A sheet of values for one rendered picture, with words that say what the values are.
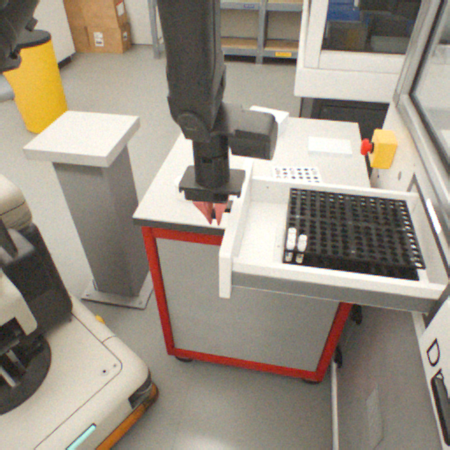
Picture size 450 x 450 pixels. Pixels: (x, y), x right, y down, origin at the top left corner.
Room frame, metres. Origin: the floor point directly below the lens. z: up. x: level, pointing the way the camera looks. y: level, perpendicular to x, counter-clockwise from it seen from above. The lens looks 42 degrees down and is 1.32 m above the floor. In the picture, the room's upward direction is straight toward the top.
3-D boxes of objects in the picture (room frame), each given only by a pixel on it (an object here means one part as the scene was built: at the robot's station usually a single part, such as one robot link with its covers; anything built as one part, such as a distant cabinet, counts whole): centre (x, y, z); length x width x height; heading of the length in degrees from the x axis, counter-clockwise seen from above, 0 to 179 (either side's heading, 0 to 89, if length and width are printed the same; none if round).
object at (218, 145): (0.50, 0.02, 1.07); 0.07 x 0.06 x 0.07; 72
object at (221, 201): (0.50, 0.02, 0.93); 0.07 x 0.07 x 0.09; 79
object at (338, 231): (0.49, -0.22, 0.87); 0.22 x 0.18 x 0.06; 79
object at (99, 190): (1.12, 0.47, 0.38); 0.30 x 0.30 x 0.76; 79
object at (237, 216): (0.52, -0.03, 0.87); 0.29 x 0.02 x 0.11; 169
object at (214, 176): (0.50, 0.02, 1.00); 0.10 x 0.07 x 0.07; 79
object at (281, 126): (1.13, -0.14, 0.79); 0.13 x 0.09 x 0.05; 64
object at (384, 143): (0.79, -0.39, 0.88); 0.07 x 0.05 x 0.07; 169
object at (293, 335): (0.92, -0.12, 0.38); 0.62 x 0.58 x 0.76; 169
